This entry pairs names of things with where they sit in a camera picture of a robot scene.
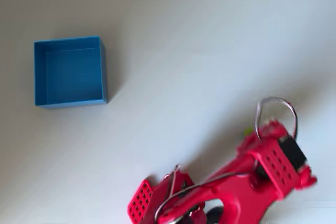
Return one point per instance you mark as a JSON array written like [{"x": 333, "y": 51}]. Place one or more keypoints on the green toy brick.
[{"x": 248, "y": 131}]

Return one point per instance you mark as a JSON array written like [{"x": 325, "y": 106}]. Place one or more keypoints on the red robot arm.
[{"x": 236, "y": 190}]

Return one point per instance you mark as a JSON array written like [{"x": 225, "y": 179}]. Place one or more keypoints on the blue square tray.
[{"x": 73, "y": 77}]

